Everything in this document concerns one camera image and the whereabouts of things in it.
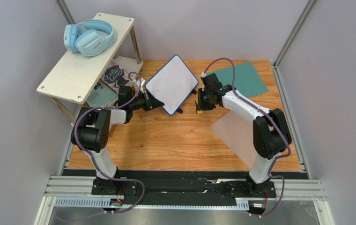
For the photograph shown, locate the light blue headphones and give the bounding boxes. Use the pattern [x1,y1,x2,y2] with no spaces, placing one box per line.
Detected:
[63,20,116,57]

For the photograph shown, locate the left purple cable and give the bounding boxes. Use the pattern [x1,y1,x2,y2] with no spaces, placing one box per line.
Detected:
[73,71,146,216]

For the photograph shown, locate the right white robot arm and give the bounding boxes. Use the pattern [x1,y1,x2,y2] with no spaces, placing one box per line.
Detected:
[195,73,292,188]

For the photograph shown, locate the dark floral book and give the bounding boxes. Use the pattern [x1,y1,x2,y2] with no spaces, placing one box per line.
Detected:
[101,60,137,94]

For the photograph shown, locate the white two-tier shelf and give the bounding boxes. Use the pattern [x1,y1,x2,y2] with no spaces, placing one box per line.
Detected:
[37,13,143,124]

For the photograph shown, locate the teal book under shelf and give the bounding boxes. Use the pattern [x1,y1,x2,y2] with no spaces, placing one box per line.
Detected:
[86,82,118,107]

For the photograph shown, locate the teal mat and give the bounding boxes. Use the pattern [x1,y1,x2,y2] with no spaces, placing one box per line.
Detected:
[207,61,268,98]

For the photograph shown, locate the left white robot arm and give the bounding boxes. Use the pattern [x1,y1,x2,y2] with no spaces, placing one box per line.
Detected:
[71,86,164,194]

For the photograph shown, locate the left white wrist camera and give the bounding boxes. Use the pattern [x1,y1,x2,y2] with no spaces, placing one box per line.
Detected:
[133,78,146,92]

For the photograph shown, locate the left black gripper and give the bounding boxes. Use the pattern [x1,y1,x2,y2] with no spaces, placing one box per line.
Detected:
[129,90,165,112]

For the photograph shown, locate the pinkish grey mat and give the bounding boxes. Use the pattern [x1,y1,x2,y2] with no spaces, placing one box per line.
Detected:
[211,111,257,168]

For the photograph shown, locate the blue framed whiteboard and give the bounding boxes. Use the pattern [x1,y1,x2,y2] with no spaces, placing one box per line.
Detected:
[145,54,199,116]

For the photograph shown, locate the purple cable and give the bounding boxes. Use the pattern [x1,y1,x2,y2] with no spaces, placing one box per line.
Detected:
[201,57,292,218]
[73,71,146,216]

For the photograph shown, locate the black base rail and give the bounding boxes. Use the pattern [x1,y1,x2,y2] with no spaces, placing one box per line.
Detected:
[91,170,277,207]

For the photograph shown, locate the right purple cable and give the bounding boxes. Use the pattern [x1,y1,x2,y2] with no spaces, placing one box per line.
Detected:
[201,57,292,218]

